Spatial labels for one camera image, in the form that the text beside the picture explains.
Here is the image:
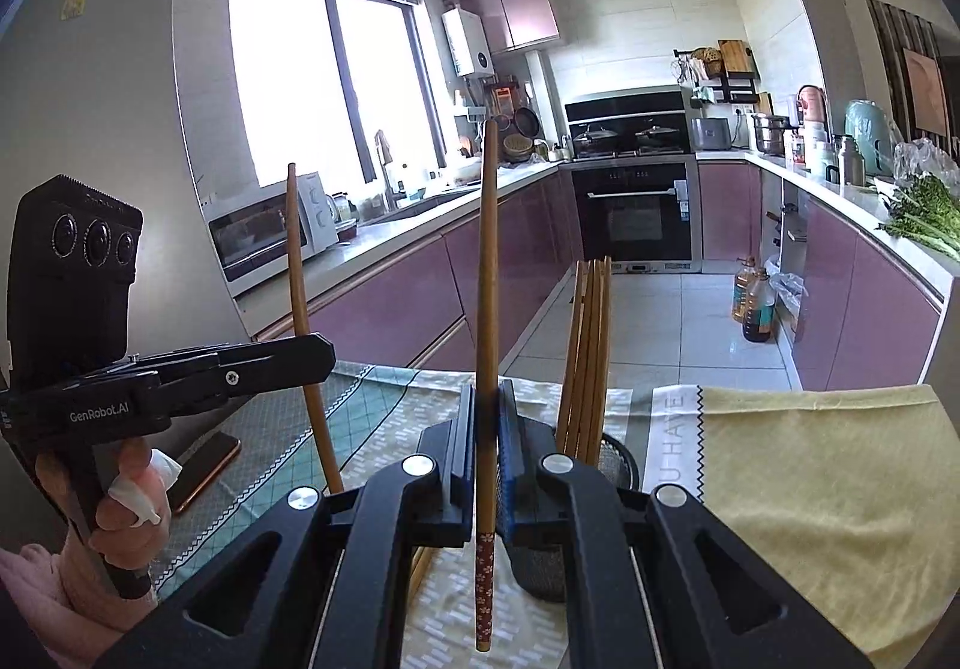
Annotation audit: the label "black integrated stove oven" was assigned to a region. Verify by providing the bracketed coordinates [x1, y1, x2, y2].
[564, 88, 702, 265]

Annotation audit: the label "wooden slat partition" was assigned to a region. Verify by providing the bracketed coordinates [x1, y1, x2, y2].
[866, 0, 960, 152]

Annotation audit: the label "clear plastic bag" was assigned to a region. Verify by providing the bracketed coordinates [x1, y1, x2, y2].
[892, 138, 960, 197]

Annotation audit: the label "large kitchen window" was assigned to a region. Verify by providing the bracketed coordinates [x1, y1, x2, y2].
[227, 0, 451, 190]

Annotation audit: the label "steel sink faucet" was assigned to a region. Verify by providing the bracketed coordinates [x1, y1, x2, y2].
[373, 130, 398, 212]

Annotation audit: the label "pink base cabinets with sink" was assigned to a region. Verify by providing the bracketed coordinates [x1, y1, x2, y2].
[232, 160, 575, 370]

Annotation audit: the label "wooden cutting board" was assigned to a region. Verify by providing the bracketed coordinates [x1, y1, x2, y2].
[718, 40, 755, 76]

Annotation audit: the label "white microwave oven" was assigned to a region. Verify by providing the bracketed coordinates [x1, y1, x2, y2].
[206, 172, 340, 299]

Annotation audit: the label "white tissue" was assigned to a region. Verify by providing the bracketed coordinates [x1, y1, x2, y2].
[109, 453, 185, 527]

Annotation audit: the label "silver toaster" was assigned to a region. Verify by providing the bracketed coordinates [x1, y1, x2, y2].
[690, 118, 732, 151]

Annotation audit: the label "white jar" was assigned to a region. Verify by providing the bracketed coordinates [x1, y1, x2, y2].
[802, 123, 830, 171]

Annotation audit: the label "stainless steel thermos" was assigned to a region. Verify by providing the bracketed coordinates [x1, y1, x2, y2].
[836, 135, 863, 186]

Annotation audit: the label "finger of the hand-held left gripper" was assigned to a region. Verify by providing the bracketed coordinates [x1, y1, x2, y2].
[154, 348, 336, 415]
[124, 333, 335, 374]

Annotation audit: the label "pink electric kettle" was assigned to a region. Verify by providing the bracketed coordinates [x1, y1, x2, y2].
[795, 85, 827, 126]

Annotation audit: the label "pink base cabinets white end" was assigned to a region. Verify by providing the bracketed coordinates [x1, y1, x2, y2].
[697, 150, 950, 392]

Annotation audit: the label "black mesh holder cup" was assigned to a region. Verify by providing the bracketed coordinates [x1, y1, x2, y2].
[510, 433, 642, 602]

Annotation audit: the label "yellow cooking oil bottle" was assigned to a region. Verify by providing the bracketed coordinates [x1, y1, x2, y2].
[731, 256, 760, 325]

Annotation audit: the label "person's left hand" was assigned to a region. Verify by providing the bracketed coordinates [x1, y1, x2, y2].
[34, 440, 185, 632]

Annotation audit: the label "grey refrigerator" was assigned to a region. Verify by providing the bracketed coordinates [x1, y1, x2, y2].
[0, 0, 260, 550]

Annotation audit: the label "bundle of wooden chopsticks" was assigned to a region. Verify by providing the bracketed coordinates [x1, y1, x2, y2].
[555, 256, 612, 467]

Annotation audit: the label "white wall water heater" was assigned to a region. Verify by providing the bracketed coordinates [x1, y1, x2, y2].
[441, 7, 496, 77]

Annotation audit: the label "smartphone with orange case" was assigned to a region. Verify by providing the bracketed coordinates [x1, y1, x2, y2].
[166, 433, 242, 516]

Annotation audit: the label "oil bottles on floor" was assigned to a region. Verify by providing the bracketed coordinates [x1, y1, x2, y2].
[742, 268, 777, 344]

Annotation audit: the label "stainless steel stock pot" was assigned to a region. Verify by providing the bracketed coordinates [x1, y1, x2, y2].
[751, 112, 790, 154]

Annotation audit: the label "patchwork patterned tablecloth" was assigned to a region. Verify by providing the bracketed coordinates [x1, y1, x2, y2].
[150, 358, 960, 669]

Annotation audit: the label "pink wall cabinet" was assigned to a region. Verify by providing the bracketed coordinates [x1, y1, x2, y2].
[459, 0, 562, 55]

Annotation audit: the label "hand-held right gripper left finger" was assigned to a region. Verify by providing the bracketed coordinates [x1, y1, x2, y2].
[94, 384, 481, 669]

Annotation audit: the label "black wall rack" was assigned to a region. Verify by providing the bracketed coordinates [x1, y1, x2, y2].
[673, 41, 760, 107]

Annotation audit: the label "bunch of green vegetables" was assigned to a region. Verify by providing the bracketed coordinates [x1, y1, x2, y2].
[877, 174, 960, 265]

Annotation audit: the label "crumpled plastic bag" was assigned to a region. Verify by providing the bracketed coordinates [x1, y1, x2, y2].
[769, 271, 807, 332]

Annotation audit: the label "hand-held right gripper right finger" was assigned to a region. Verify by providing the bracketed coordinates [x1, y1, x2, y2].
[495, 378, 875, 669]

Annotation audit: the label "teal kitchen appliance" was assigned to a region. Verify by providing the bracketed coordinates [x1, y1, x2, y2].
[844, 99, 901, 179]

